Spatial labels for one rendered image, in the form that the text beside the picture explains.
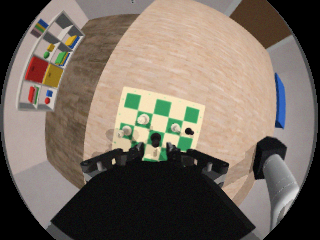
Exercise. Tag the black pawn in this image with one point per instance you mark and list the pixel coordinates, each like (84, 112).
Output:
(189, 131)

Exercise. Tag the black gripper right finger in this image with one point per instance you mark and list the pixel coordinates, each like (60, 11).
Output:
(214, 168)

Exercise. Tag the black chess king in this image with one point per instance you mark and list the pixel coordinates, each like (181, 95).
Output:
(155, 138)

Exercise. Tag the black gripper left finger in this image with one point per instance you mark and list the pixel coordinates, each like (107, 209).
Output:
(103, 162)

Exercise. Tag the green and cream chessboard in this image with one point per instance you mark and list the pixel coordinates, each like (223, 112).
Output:
(163, 111)

